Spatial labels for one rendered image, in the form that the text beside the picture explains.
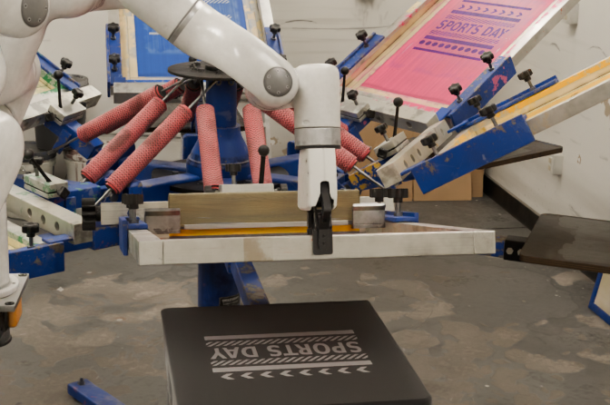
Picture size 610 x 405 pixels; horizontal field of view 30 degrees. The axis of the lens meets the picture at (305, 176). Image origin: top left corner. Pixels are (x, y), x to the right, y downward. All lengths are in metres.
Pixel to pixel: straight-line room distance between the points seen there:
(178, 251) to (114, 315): 3.16
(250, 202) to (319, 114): 0.62
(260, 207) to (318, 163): 0.62
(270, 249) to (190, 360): 0.42
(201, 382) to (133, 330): 2.72
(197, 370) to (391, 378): 0.36
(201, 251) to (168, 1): 0.39
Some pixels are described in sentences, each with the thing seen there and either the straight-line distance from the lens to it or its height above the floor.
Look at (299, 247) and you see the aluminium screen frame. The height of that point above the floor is 1.26.
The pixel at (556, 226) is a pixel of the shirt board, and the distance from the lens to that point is 3.11.
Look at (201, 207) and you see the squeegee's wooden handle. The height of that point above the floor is 1.16.
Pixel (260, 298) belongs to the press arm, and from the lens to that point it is 2.56.
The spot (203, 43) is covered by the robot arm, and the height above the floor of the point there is 1.58.
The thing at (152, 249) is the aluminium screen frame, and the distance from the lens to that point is 1.79.
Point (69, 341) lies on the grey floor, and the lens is 4.71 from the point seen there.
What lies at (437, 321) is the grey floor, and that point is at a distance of 4.97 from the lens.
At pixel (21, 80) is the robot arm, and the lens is 1.89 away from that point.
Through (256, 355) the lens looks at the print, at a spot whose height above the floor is 0.95.
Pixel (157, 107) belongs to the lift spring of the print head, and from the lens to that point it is 3.13.
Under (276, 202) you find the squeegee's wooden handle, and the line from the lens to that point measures 2.40.
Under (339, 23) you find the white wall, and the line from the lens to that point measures 6.60.
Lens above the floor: 1.83
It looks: 15 degrees down
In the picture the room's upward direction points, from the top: 2 degrees clockwise
